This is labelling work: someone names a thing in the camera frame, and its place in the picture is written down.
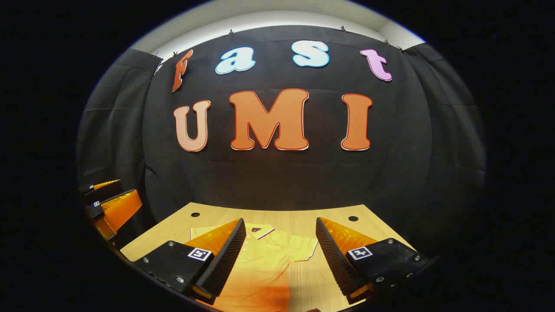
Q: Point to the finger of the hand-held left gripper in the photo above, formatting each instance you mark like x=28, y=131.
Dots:
x=102, y=190
x=119, y=208

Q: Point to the black backdrop cloth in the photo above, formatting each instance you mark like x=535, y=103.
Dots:
x=282, y=182

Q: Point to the orange polo T-shirt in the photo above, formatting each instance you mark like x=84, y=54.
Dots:
x=264, y=264

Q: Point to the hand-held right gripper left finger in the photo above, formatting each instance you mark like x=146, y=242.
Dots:
x=227, y=255

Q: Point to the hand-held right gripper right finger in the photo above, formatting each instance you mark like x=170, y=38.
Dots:
x=334, y=255

